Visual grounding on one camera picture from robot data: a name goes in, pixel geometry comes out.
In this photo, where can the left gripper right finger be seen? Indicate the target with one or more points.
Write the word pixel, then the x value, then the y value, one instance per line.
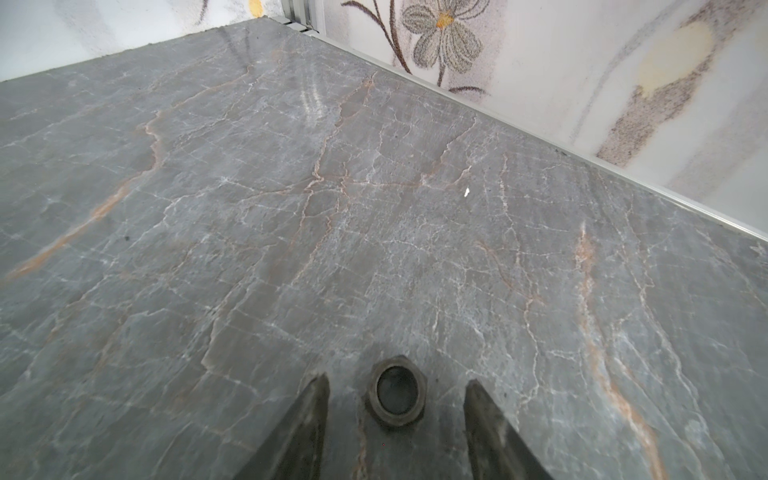
pixel 495 449

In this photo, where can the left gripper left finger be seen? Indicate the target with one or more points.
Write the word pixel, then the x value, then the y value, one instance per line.
pixel 294 448

